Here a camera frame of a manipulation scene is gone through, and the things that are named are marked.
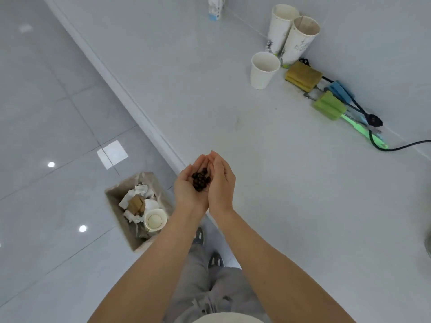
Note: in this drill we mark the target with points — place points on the person's right hand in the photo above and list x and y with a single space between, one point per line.
223 190

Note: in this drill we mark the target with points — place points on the person's left hand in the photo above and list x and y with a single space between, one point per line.
186 195

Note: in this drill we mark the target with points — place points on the person's right fingers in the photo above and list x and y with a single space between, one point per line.
218 164

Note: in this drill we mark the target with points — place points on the person's left fingers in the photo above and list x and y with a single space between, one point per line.
196 163

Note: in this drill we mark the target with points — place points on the pile of dark coffee beans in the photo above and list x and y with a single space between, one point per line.
200 179

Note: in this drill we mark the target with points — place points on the person's left forearm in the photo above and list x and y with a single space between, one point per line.
153 269

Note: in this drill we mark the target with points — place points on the person's right forearm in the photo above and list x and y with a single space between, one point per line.
269 269

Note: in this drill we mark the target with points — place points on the crumpled white tissue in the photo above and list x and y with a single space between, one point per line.
136 192

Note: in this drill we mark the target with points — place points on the discarded white paper cup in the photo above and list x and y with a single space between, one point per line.
155 220

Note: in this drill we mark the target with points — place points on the brown cardboard scrap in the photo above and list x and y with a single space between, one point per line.
136 205

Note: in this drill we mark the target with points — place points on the lined square waste bin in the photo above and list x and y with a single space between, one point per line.
116 201

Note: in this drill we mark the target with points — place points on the short plain white paper cup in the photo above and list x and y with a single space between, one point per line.
263 72

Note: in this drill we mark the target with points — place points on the brown sponge cup brush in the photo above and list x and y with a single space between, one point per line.
303 76

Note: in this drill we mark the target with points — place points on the green sponge cup brush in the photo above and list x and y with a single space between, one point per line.
329 105

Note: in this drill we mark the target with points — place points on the grey trousers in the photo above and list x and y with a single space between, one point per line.
222 292

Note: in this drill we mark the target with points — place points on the tall printed paper cup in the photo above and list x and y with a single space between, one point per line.
299 42
280 28

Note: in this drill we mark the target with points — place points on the cream shirt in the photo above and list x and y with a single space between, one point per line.
229 318

